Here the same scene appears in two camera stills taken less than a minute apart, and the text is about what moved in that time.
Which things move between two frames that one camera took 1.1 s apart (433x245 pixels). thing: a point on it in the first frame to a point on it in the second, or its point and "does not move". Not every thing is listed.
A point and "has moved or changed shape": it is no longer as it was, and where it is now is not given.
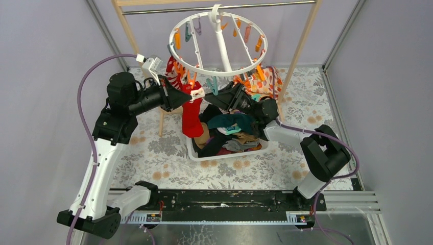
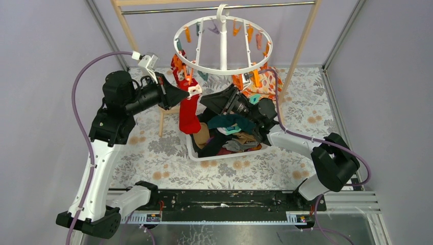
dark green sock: (247, 124) does not move
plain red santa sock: (192, 127) has moved or changed shape
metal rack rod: (195, 8) does not move
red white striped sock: (171, 76) has moved or changed shape
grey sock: (234, 145) does not move
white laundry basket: (222, 156) does not move
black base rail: (230, 206) does not move
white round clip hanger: (216, 13) has moved or changed shape
